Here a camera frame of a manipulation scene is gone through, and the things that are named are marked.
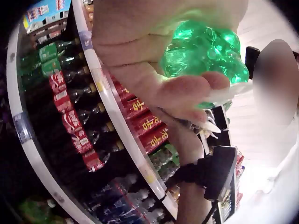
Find person's left hand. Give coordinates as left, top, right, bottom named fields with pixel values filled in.
left=91, top=0, right=248, bottom=70

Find person's right hand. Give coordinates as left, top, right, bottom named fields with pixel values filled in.
left=109, top=63, right=244, bottom=166

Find person's right fingers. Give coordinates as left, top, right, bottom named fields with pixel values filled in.
left=161, top=72, right=244, bottom=137

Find green plastic bottle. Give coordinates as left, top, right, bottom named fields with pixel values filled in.
left=160, top=21, right=249, bottom=110

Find black wrist band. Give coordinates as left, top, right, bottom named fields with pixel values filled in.
left=166, top=145, right=237, bottom=202

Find full shop shelf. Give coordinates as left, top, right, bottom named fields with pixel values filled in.
left=7, top=0, right=245, bottom=224

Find person's body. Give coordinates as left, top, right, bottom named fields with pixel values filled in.
left=218, top=126, right=299, bottom=224

